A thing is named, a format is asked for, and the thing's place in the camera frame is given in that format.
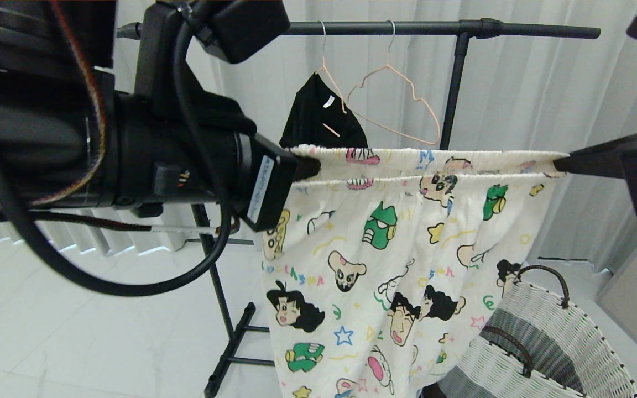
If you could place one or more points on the black garment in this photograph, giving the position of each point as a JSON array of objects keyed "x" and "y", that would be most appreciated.
[{"x": 307, "y": 121}]

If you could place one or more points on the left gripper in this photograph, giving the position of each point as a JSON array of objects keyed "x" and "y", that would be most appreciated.
[{"x": 224, "y": 166}]

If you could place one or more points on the black clothes rack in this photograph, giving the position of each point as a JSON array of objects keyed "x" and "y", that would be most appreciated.
[{"x": 407, "y": 27}]

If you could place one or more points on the pink clothes hanger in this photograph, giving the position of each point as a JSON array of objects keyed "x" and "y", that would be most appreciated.
[
  {"x": 334, "y": 88},
  {"x": 374, "y": 75}
]

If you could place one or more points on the white laundry basket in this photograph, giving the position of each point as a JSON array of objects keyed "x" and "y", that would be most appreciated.
[{"x": 573, "y": 342}]

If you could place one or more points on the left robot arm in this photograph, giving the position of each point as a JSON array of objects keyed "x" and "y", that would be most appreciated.
[{"x": 20, "y": 127}]

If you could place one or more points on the cream printed garment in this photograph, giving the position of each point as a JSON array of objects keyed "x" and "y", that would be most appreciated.
[{"x": 407, "y": 249}]

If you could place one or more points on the white curtain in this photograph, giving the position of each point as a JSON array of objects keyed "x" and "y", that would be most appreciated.
[{"x": 545, "y": 88}]

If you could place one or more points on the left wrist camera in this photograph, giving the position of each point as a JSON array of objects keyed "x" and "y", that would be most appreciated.
[{"x": 246, "y": 27}]

